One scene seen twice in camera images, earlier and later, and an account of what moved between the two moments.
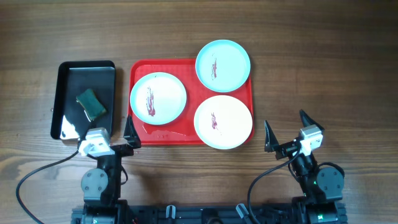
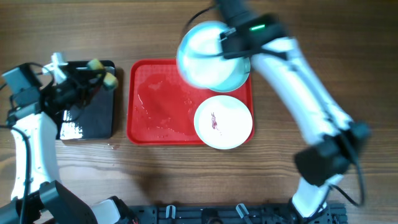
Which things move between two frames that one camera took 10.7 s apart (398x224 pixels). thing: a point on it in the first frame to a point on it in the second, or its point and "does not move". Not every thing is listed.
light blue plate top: x=222 y=66 does not move
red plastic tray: x=182 y=130 does not move
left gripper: x=133 y=139 to x=85 y=89
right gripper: x=273 y=145 to x=227 y=57
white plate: x=223 y=122 does not move
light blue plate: x=158 y=99 to x=198 y=43
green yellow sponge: x=89 y=102 to x=110 y=81
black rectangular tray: x=68 y=119 does not move
